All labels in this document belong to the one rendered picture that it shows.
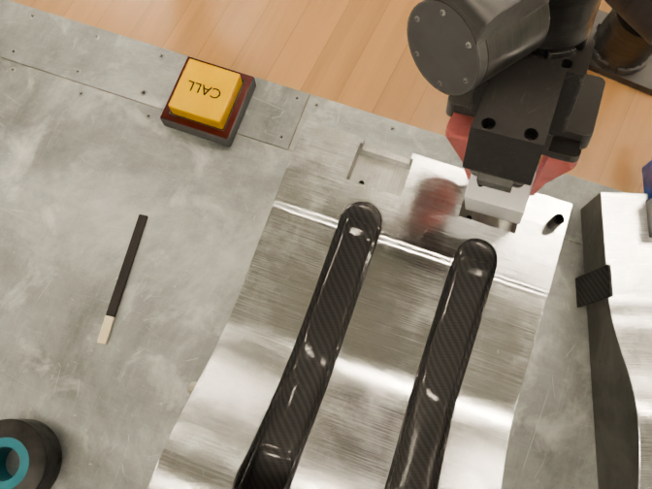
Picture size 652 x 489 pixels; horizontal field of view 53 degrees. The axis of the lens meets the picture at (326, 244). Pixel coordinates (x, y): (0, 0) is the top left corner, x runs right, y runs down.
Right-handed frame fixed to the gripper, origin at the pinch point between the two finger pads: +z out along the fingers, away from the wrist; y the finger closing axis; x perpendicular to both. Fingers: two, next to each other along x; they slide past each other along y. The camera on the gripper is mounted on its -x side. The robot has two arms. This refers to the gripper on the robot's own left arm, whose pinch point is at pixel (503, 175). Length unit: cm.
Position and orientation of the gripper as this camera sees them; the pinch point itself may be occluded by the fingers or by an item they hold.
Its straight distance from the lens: 56.4
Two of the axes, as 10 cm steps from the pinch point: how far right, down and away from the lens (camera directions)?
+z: 0.3, 5.9, 8.1
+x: 3.8, -7.5, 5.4
